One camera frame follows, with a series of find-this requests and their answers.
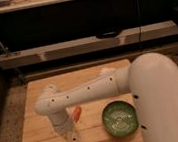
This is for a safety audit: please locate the green bowl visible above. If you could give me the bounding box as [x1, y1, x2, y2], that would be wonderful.
[101, 100, 139, 138]

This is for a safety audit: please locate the wooden low shelf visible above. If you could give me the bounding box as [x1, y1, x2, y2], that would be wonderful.
[0, 20, 178, 70]

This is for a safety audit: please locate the black round object on shelf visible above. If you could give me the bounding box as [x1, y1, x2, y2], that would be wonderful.
[95, 30, 122, 39]

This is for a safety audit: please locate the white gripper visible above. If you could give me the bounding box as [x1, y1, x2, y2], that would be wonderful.
[51, 110, 75, 135]

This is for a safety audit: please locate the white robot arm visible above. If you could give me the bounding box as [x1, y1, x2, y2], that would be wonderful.
[35, 52, 178, 142]

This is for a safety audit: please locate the black cable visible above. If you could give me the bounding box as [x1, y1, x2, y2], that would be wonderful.
[131, 0, 149, 55]

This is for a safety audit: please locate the orange carrot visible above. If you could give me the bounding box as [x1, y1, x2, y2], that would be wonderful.
[72, 106, 82, 122]

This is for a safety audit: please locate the white plastic bottle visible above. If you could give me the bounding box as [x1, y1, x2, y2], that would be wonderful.
[66, 127, 81, 142]

